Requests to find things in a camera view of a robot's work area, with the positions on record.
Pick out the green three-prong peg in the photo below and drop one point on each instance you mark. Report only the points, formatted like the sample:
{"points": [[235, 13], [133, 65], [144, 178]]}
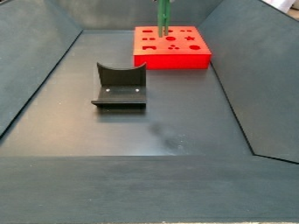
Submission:
{"points": [[162, 16]]}

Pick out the red shape-sorter board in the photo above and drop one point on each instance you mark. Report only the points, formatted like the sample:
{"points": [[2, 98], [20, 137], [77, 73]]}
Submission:
{"points": [[180, 50]]}

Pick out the black curved holder block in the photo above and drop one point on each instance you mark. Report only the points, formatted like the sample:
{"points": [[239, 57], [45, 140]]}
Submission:
{"points": [[121, 86]]}

